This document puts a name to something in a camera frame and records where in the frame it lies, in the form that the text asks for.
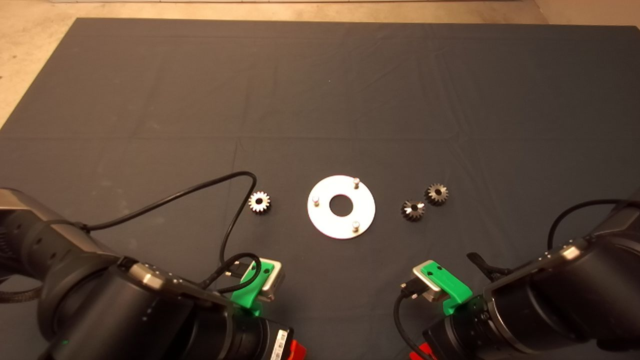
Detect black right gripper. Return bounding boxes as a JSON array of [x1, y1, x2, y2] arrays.
[[410, 311, 488, 360]]

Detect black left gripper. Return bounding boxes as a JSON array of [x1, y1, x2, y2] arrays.
[[231, 316, 307, 360]]

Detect dark steel planetary gear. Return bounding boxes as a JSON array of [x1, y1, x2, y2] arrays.
[[424, 183, 449, 206], [401, 199, 426, 222]]

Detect round metal carrier plate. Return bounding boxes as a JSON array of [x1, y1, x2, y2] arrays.
[[307, 175, 376, 240]]

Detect shiny steel planetary gear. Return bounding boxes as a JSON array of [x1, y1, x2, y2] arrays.
[[248, 191, 272, 214]]

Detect dark grey table cloth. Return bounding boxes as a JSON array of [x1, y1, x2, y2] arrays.
[[0, 18, 640, 360]]

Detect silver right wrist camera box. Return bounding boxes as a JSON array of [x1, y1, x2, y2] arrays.
[[411, 266, 449, 304]]

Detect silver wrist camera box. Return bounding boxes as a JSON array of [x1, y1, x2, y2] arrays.
[[411, 266, 449, 304], [255, 260, 286, 303]]

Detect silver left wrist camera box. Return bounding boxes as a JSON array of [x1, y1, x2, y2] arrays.
[[255, 260, 286, 303]]

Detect green right camera mount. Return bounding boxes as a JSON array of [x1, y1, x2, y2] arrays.
[[420, 260, 474, 316]]

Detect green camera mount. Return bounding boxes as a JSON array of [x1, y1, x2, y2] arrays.
[[230, 259, 281, 317], [420, 260, 474, 316]]

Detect green left camera mount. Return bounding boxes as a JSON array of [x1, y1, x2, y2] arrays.
[[230, 259, 281, 317]]

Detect black left camera cable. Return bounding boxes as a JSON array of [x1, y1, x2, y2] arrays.
[[80, 171, 262, 294]]

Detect black braided cable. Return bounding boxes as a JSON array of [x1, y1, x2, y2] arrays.
[[0, 285, 44, 305]]

